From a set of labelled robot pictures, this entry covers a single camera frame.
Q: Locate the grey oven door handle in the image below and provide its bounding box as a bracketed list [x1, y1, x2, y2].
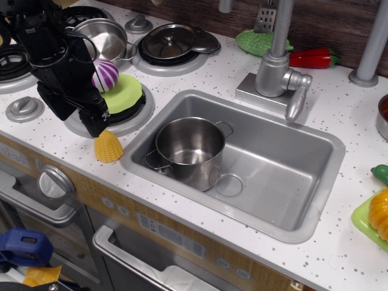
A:
[1, 170, 78, 228]

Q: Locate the yellow cloth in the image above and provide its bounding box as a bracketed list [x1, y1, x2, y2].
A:
[22, 266, 62, 287]

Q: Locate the yellow toy corn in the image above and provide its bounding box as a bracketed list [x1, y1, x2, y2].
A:
[94, 130, 124, 162]

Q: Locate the silver oven dial knob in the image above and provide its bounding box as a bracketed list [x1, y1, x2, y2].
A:
[38, 164, 75, 199]

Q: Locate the stove burner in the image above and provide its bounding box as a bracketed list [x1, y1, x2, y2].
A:
[62, 6, 114, 30]
[132, 36, 211, 77]
[1, 44, 38, 94]
[64, 85, 155, 138]

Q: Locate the steel bowl at right edge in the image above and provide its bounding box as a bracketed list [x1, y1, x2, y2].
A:
[376, 95, 388, 139]

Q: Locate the light green round plate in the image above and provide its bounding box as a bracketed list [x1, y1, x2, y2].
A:
[101, 73, 142, 115]

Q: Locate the green toy bitter gourd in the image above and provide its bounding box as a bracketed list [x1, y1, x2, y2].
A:
[235, 29, 275, 57]

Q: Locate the steel pot lid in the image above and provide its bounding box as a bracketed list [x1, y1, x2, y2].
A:
[141, 24, 221, 60]

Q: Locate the red toy chili pepper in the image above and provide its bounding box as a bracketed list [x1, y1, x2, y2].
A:
[290, 48, 341, 69]

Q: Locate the grey stove knob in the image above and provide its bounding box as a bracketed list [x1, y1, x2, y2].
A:
[5, 96, 45, 123]
[124, 14, 153, 35]

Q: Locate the grey stove knob front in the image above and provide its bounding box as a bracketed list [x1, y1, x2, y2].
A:
[5, 96, 45, 123]

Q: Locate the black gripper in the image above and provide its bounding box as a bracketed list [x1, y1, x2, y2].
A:
[29, 31, 110, 137]

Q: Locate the purple white striped ball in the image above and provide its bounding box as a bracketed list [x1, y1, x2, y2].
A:
[92, 59, 119, 93]

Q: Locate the light green square plate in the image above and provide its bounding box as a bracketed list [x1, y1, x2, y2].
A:
[351, 187, 387, 252]

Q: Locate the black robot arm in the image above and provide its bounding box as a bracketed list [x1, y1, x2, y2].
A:
[1, 1, 110, 138]

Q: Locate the grey stove knob back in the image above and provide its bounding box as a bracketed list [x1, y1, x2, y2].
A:
[124, 14, 153, 35]

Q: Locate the back right stove burner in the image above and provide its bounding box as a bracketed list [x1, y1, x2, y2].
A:
[132, 36, 211, 77]

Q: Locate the grey vertical post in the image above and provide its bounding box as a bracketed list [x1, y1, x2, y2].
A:
[349, 0, 387, 88]

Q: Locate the orange toy pumpkin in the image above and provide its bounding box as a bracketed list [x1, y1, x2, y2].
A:
[368, 187, 387, 241]

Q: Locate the front right stove burner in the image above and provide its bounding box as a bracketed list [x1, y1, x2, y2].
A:
[64, 85, 155, 138]

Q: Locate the silver toy faucet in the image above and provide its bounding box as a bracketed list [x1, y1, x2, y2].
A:
[235, 1, 313, 122]

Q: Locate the grey plastic sink basin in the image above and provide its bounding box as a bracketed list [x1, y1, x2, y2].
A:
[121, 90, 346, 243]

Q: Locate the back left stove burner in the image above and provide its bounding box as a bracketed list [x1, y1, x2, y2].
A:
[62, 6, 114, 30]

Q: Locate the green toy pepper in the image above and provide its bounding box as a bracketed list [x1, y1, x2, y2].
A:
[370, 164, 388, 186]

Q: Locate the grey dishwasher door handle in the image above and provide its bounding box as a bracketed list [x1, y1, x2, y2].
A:
[93, 225, 235, 290]

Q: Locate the steel pot on stove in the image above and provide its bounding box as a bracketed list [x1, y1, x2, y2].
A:
[67, 18, 138, 65]

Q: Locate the blue clamp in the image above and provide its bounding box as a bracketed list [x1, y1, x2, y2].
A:
[1, 228, 53, 273]

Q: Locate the steel pot in sink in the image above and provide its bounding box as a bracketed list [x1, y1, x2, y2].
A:
[145, 117, 233, 192]

